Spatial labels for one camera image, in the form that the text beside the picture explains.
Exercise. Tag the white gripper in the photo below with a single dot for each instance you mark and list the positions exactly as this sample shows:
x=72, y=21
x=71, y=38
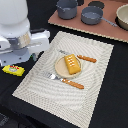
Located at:
x=18, y=50

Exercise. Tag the yellow butter box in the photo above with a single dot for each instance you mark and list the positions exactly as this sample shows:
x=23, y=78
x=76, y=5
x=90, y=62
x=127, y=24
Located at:
x=14, y=70

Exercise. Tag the orange bread loaf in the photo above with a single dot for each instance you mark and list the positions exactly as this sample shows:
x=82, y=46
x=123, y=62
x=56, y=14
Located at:
x=72, y=64

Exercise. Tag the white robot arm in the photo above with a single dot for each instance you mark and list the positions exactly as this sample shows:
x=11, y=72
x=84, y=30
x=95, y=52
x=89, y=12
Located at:
x=13, y=18

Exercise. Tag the round wooden plate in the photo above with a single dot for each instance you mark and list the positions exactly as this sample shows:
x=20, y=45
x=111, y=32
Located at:
x=62, y=70

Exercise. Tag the grey pot on left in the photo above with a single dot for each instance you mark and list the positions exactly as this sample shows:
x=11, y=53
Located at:
x=67, y=9

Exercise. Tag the beige woven placemat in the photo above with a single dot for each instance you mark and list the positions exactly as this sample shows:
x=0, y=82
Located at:
x=71, y=97

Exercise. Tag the black round coaster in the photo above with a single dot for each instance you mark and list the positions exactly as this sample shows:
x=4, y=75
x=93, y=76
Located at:
x=97, y=4

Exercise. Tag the cream bowl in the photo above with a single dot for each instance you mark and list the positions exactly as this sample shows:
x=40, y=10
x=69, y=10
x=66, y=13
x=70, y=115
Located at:
x=122, y=15

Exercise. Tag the fork with orange handle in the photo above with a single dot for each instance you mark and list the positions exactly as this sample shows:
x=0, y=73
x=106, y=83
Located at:
x=66, y=81

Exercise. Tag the knife with orange handle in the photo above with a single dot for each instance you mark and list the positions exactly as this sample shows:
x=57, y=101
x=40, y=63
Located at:
x=80, y=56

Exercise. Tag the grey saucepan with handle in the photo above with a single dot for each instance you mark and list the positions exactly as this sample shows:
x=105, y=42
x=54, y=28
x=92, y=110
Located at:
x=93, y=15

